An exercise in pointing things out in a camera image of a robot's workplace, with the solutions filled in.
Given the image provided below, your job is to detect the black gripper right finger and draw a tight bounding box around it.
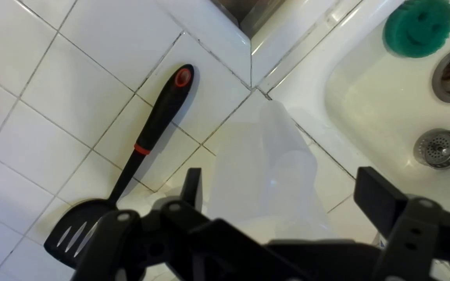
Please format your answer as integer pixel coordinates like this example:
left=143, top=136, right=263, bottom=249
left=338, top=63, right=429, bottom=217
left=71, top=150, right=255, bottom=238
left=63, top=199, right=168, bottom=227
left=354, top=166, right=450, bottom=281

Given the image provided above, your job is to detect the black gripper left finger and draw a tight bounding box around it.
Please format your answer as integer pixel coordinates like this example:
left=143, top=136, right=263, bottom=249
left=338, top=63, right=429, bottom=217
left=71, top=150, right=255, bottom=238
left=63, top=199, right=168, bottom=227
left=71, top=167, right=223, bottom=281

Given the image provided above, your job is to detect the metal sink strainer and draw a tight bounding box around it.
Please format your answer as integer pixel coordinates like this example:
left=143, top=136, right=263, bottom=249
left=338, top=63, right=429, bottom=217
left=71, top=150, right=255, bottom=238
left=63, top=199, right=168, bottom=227
left=413, top=127, right=450, bottom=171

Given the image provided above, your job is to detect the black spatula with red trim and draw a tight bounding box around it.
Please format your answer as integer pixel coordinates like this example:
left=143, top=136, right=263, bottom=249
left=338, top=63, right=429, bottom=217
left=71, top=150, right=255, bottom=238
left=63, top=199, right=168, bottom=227
left=43, top=63, right=198, bottom=270

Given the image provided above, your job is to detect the white double kitchen sink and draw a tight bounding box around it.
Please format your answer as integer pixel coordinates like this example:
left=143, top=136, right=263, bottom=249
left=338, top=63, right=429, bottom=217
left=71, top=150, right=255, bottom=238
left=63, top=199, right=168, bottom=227
left=249, top=0, right=450, bottom=216

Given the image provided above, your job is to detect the green round scrubber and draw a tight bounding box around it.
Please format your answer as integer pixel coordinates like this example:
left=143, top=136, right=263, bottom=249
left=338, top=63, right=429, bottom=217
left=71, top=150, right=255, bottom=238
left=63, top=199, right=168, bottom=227
left=382, top=0, right=450, bottom=60

